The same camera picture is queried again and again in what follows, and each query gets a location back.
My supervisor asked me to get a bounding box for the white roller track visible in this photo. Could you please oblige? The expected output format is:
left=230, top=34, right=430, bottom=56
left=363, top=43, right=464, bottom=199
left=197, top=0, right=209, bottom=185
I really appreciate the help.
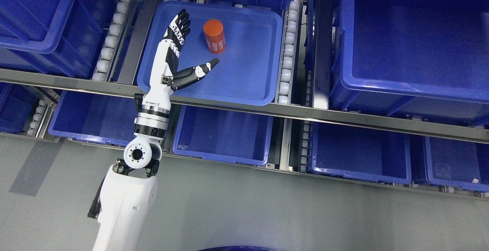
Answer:
left=91, top=0, right=138, bottom=82
left=277, top=0, right=301, bottom=105

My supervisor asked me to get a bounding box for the white roller track centre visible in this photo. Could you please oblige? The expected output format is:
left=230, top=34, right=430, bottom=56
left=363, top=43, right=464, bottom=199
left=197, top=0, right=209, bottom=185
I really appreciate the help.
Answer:
left=277, top=0, right=301, bottom=105

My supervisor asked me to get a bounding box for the blue bin lower right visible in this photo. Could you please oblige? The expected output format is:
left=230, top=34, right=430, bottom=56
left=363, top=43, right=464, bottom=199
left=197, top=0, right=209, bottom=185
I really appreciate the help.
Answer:
left=307, top=123, right=412, bottom=185

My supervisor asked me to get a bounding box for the white roller track left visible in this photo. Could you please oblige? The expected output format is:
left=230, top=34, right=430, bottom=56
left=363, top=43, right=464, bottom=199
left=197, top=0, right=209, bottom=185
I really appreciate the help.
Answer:
left=91, top=0, right=138, bottom=82

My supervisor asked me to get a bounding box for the blue bin upper left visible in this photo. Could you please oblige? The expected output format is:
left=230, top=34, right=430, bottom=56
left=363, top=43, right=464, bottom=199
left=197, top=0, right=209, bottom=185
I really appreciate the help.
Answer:
left=0, top=0, right=112, bottom=78

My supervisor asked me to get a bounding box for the orange cylindrical capacitor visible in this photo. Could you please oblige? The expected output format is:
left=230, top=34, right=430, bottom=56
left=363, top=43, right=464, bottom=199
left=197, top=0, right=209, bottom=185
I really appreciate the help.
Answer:
left=203, top=18, right=226, bottom=54

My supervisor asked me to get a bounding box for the blue bin far left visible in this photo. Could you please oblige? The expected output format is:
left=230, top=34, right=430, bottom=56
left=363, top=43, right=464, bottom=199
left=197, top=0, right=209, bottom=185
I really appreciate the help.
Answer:
left=0, top=82, right=37, bottom=134

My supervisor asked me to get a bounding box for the blue bin lower centre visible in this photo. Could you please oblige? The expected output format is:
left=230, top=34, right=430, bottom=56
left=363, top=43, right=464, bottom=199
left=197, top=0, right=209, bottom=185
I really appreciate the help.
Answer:
left=172, top=106, right=274, bottom=166

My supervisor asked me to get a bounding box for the large blue bin right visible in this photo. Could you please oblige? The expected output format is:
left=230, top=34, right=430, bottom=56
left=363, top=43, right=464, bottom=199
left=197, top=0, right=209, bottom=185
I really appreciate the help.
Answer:
left=330, top=0, right=489, bottom=127

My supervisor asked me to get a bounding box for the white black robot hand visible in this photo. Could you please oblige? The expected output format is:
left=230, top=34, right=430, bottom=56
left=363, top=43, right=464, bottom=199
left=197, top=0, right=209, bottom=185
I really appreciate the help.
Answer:
left=138, top=9, right=220, bottom=115

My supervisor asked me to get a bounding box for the shallow blue tray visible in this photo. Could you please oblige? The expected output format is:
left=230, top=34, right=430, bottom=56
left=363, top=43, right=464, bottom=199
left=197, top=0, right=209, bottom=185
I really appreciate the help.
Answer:
left=137, top=1, right=283, bottom=106

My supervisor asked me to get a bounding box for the blue bin lower left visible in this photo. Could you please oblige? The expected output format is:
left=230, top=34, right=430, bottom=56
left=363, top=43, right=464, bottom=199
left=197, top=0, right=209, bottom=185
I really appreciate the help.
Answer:
left=48, top=91, right=138, bottom=147

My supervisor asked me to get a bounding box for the blue bin far right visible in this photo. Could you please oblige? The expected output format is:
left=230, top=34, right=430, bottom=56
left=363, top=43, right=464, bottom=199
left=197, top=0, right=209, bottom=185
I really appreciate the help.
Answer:
left=423, top=137, right=489, bottom=193

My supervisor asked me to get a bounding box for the metal shelf rail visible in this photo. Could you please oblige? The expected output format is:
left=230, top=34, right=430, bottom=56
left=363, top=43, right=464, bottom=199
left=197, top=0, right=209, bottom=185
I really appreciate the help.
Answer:
left=0, top=69, right=489, bottom=144

